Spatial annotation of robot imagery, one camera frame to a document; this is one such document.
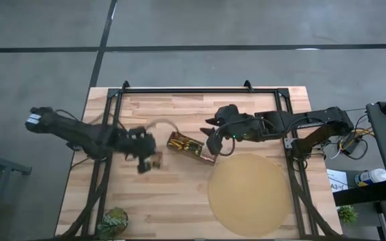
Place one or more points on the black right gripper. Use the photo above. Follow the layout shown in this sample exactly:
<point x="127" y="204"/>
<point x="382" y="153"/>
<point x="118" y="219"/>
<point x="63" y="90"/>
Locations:
<point x="228" y="120"/>

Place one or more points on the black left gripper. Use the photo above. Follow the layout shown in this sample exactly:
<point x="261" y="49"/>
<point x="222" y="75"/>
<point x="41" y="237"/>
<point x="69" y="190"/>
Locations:
<point x="139" y="144"/>

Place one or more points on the green-yellow foil tea packet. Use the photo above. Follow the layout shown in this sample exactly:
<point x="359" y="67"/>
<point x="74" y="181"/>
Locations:
<point x="194" y="146"/>

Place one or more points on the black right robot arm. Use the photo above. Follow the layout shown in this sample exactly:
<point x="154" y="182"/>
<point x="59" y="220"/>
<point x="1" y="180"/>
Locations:
<point x="313" y="122"/>

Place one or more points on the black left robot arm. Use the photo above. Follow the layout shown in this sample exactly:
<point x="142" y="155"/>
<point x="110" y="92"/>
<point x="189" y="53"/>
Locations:
<point x="79" y="132"/>

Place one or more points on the brown wooden organizer box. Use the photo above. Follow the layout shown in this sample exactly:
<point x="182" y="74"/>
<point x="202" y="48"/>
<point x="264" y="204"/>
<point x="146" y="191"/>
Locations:
<point x="188" y="154"/>

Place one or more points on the round woven beige placemat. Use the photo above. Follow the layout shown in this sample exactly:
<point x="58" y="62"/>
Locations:
<point x="250" y="197"/>

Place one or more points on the potted succulent plant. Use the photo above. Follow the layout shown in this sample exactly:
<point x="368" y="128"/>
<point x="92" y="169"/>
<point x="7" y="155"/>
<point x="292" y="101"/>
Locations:
<point x="112" y="222"/>

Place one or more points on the dark grey metal table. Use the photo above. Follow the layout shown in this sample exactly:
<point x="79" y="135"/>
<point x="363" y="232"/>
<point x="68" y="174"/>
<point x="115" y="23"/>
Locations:
<point x="12" y="167"/>

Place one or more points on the white paper sheet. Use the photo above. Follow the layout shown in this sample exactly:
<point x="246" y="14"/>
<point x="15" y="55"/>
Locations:
<point x="336" y="180"/>

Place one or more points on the black power adapter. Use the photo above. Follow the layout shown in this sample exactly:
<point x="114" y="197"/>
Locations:
<point x="351" y="144"/>

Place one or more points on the small green artificial plant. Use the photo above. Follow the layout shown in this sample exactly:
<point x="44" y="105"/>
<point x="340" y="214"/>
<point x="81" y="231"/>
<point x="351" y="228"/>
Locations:
<point x="347" y="214"/>

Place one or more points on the black shelf bar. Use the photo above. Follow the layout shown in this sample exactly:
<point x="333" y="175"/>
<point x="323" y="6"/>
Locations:
<point x="364" y="194"/>

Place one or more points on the white canister with blue label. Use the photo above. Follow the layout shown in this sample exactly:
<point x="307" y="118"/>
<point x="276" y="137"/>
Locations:
<point x="370" y="176"/>

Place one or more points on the black metal table frame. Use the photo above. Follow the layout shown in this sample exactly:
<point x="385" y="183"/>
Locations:
<point x="196" y="90"/>

